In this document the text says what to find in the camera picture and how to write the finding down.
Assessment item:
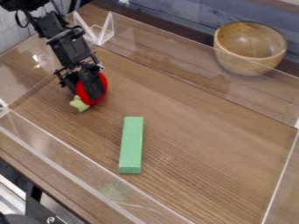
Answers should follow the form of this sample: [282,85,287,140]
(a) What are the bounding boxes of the wooden bowl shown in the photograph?
[213,21,288,76]

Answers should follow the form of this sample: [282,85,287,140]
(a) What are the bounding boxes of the clear acrylic tray walls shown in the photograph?
[0,13,299,224]

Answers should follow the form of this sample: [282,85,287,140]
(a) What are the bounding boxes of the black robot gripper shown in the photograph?
[45,25,105,103]

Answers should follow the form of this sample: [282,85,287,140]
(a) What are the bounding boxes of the green rectangular block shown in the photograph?
[117,116,144,174]

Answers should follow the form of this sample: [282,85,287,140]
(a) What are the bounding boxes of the clear acrylic corner bracket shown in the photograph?
[72,11,115,46]

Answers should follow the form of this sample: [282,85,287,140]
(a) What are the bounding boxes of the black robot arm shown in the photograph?
[0,0,108,105]

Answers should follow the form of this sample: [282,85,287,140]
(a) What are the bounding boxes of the black device with logo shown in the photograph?
[25,196,68,224]

